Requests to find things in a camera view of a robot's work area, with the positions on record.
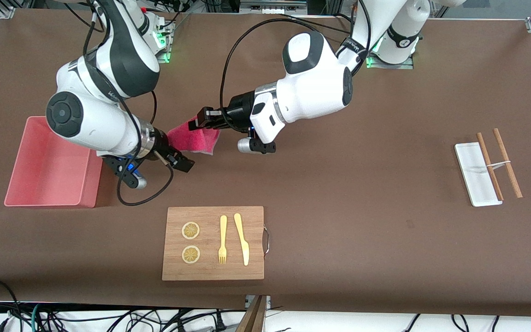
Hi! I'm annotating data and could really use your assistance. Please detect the yellow plastic knife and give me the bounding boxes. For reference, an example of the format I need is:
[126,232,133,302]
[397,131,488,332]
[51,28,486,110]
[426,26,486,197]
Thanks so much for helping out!
[234,213,250,267]

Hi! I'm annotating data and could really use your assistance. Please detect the wooden plank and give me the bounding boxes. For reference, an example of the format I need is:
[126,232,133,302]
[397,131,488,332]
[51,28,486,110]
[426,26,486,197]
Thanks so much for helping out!
[236,295,268,332]

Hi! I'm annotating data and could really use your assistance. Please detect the pink and grey cloth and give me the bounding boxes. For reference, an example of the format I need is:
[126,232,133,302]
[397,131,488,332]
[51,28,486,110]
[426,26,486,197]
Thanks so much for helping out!
[167,117,221,156]

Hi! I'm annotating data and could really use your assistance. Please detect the white rectangular tray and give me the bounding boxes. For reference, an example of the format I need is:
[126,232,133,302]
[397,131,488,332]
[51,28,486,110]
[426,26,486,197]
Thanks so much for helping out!
[454,142,503,207]

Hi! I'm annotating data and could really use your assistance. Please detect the yellow plastic fork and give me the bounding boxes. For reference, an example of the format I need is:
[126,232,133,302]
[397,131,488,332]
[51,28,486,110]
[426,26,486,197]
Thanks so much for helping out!
[218,215,228,265]

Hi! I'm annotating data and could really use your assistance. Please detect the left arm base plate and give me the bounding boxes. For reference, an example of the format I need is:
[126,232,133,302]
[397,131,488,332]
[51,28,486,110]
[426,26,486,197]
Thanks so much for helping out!
[366,53,414,70]

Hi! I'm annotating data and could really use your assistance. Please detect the pink plastic bin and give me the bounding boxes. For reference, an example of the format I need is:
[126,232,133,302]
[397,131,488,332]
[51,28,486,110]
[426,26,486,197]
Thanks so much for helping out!
[4,116,104,208]

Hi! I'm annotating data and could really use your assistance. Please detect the brown table cover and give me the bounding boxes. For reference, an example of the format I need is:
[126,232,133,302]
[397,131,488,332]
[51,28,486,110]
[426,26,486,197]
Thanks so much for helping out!
[0,9,531,319]

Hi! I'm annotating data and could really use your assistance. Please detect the black cable on table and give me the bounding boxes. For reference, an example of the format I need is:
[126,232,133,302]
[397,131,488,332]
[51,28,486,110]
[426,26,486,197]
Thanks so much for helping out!
[277,13,354,35]

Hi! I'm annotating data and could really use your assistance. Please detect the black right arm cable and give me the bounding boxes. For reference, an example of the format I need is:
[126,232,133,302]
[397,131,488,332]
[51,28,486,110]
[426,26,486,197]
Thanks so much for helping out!
[81,0,175,207]

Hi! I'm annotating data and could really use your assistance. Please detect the wooden cutting board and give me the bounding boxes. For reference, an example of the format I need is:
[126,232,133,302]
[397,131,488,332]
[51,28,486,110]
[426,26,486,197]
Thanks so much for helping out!
[162,206,265,281]

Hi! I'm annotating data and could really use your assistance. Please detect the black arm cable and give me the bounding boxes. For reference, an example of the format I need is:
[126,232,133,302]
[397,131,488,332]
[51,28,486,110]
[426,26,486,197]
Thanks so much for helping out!
[81,0,175,207]
[219,18,356,132]

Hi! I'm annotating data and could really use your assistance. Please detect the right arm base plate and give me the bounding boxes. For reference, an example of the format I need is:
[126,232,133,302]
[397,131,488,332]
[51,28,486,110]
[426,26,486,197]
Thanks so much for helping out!
[155,18,175,63]

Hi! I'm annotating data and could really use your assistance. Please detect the wooden rod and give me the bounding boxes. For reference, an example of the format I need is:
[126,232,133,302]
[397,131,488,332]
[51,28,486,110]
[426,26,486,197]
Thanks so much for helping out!
[476,132,505,202]
[493,128,523,199]

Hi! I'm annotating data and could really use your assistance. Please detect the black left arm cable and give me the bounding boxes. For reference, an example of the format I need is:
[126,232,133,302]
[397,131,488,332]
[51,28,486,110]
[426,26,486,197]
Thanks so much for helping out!
[219,18,356,132]

